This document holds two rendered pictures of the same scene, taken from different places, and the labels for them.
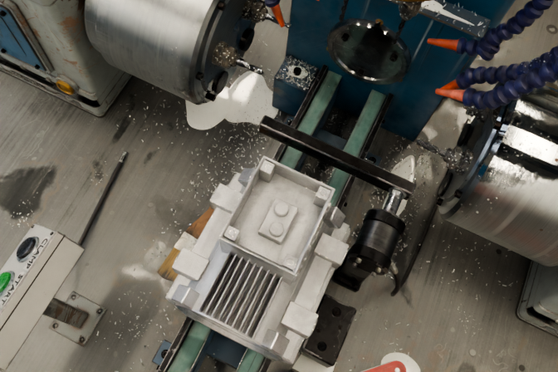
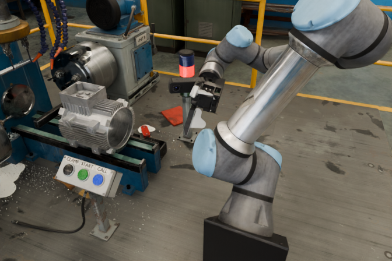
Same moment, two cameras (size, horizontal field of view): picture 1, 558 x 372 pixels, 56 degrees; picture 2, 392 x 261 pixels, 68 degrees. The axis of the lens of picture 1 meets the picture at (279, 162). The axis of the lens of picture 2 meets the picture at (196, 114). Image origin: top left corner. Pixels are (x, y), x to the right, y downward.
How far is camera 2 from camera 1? 0.91 m
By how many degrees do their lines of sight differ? 58
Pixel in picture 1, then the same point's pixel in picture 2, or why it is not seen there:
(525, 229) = (104, 67)
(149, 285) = not seen: hidden behind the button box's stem
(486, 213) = (96, 72)
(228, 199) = (70, 116)
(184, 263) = (92, 124)
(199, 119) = (8, 191)
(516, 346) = (140, 106)
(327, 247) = not seen: hidden behind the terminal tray
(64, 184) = (19, 251)
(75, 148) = not seen: outside the picture
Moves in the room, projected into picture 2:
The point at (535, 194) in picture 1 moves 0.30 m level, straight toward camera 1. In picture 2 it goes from (94, 57) to (122, 82)
